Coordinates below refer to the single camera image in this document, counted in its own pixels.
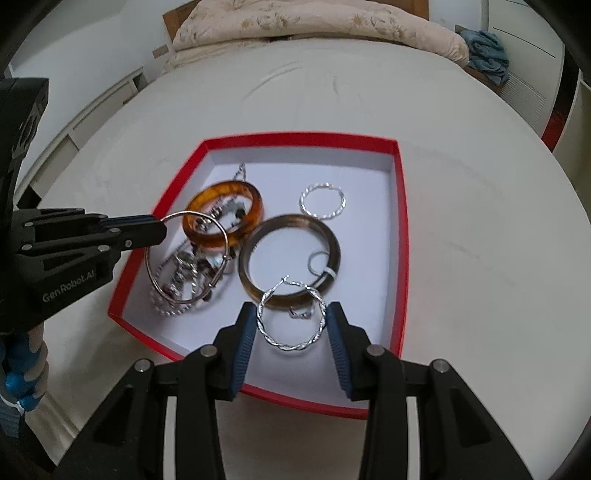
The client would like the white low cabinet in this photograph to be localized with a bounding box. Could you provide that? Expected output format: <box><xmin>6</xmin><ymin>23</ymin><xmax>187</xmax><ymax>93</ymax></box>
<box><xmin>15</xmin><ymin>68</ymin><xmax>148</xmax><ymax>203</ymax></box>

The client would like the beige pillow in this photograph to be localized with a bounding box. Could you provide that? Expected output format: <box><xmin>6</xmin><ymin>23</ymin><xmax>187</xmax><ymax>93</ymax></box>
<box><xmin>161</xmin><ymin>39</ymin><xmax>270</xmax><ymax>75</ymax></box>

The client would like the blue white gloved left hand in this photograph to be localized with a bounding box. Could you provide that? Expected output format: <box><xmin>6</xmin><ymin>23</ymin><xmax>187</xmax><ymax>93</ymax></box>
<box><xmin>1</xmin><ymin>324</ymin><xmax>49</xmax><ymax>414</ymax></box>

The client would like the silver chain necklace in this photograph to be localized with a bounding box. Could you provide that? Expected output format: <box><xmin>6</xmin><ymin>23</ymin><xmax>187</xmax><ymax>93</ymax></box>
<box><xmin>149</xmin><ymin>162</ymin><xmax>249</xmax><ymax>317</ymax></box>

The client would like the wall switch plate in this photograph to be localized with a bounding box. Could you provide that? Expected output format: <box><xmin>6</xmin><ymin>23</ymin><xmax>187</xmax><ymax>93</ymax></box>
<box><xmin>152</xmin><ymin>45</ymin><xmax>169</xmax><ymax>59</ymax></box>

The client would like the amber resin bangle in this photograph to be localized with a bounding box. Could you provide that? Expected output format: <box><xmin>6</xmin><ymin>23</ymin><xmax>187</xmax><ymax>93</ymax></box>
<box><xmin>182</xmin><ymin>180</ymin><xmax>263</xmax><ymax>249</ymax></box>

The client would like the wooden headboard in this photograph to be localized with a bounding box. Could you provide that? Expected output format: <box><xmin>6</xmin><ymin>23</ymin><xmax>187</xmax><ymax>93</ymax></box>
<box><xmin>162</xmin><ymin>0</ymin><xmax>431</xmax><ymax>47</ymax></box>

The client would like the red jewelry box tray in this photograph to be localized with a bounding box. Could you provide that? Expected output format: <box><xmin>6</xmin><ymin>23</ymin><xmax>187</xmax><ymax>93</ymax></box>
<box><xmin>108</xmin><ymin>132</ymin><xmax>410</xmax><ymax>419</ymax></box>

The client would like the dark olive bangle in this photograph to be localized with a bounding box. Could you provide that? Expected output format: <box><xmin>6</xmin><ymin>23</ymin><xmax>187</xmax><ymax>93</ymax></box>
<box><xmin>238</xmin><ymin>214</ymin><xmax>342</xmax><ymax>301</ymax></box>

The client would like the white wardrobe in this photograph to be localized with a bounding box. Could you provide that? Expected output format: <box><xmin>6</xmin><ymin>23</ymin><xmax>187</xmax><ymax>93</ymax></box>
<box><xmin>482</xmin><ymin>0</ymin><xmax>578</xmax><ymax>149</ymax></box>

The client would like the thin silver bangle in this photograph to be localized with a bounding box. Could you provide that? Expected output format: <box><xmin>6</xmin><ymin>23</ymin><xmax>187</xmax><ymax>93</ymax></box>
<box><xmin>144</xmin><ymin>210</ymin><xmax>230</xmax><ymax>305</ymax></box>

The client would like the white bed sheet mattress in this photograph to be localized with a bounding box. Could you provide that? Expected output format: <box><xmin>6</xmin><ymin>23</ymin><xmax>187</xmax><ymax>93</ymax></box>
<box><xmin>42</xmin><ymin>39</ymin><xmax>590</xmax><ymax>479</ymax></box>

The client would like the blue cloth pile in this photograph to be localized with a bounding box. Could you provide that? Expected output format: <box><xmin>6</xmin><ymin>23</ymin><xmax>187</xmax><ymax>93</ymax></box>
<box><xmin>460</xmin><ymin>29</ymin><xmax>510</xmax><ymax>86</ymax></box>

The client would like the twisted silver hoop earring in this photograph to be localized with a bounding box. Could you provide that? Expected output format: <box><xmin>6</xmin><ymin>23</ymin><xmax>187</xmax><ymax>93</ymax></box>
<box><xmin>256</xmin><ymin>275</ymin><xmax>328</xmax><ymax>352</ymax></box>

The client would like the beige floral duvet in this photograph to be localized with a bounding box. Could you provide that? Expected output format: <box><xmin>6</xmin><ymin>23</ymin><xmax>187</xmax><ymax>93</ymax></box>
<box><xmin>172</xmin><ymin>1</ymin><xmax>470</xmax><ymax>67</ymax></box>

